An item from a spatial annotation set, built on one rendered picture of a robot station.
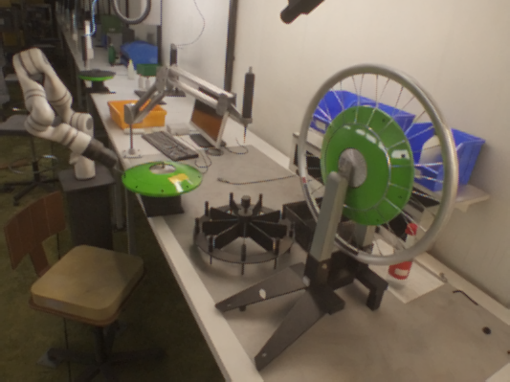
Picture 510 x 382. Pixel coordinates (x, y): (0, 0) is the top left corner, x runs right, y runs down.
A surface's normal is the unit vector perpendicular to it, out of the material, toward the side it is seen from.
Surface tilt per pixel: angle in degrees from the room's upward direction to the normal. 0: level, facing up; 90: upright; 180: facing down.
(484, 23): 90
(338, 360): 0
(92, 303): 0
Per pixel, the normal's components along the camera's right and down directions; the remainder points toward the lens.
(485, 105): -0.87, 0.11
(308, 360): 0.10, -0.91
